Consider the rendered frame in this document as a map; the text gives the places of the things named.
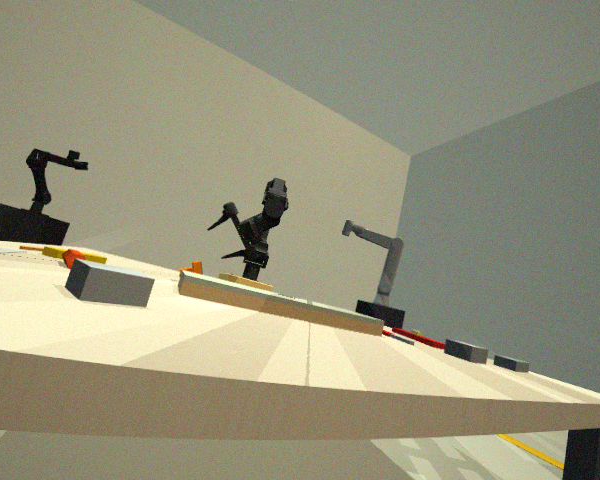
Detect orange-handled awl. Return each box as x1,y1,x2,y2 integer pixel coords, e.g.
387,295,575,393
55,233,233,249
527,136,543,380
62,249,86,269

